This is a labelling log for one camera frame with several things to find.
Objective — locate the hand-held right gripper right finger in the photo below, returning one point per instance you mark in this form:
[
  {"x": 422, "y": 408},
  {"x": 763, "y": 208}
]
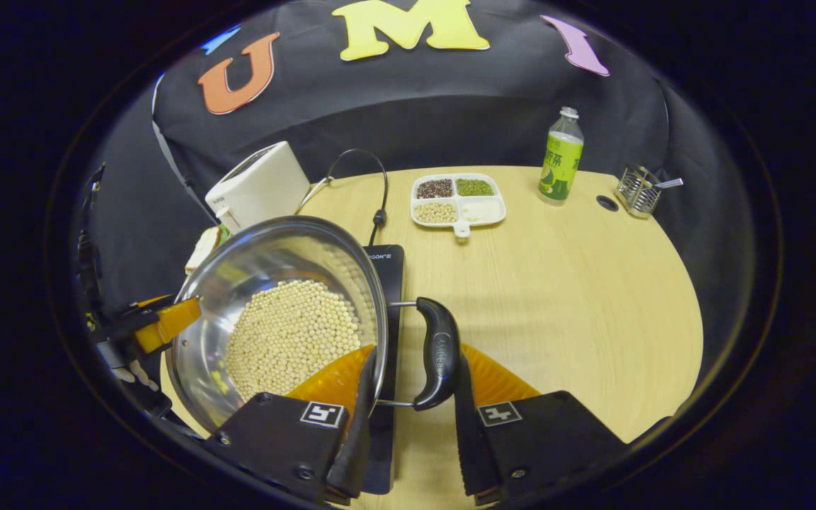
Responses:
[{"x": 470, "y": 446}]

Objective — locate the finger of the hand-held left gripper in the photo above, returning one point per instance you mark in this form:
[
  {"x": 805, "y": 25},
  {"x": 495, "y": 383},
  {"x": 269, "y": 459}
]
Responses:
[
  {"x": 167, "y": 322},
  {"x": 142, "y": 306}
]

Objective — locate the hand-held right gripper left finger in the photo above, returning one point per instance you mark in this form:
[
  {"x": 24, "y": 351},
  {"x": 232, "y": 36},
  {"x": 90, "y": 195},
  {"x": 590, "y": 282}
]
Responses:
[{"x": 360, "y": 439}]

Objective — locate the black induction cooktop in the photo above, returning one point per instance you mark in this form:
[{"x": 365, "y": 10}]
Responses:
[{"x": 394, "y": 340}]

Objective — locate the stainless steel pot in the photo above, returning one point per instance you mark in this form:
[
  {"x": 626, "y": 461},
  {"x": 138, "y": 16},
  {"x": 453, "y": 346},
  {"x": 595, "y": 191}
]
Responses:
[{"x": 252, "y": 255}]

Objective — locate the plate with sandwich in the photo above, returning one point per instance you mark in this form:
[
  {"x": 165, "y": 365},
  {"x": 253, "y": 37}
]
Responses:
[{"x": 202, "y": 248}]

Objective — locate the pile of soybeans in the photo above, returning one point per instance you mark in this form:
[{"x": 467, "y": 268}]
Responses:
[{"x": 287, "y": 333}]

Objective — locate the white toaster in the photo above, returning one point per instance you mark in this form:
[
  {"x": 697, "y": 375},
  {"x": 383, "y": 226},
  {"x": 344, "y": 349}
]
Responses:
[{"x": 263, "y": 188}]

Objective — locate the white divided bean plate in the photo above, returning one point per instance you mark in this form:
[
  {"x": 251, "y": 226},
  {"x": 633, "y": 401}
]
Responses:
[{"x": 459, "y": 205}]

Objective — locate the black table grommet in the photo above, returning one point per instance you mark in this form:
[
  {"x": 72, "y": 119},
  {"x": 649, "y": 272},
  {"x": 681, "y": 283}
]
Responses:
[{"x": 607, "y": 203}]

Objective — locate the green label drink bottle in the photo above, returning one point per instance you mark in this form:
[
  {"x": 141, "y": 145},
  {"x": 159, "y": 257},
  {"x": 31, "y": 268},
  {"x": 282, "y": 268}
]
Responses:
[{"x": 561, "y": 166}]

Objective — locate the black backdrop cloth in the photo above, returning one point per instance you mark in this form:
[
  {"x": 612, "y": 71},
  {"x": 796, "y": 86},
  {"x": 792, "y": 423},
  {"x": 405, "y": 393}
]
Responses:
[{"x": 415, "y": 106}]

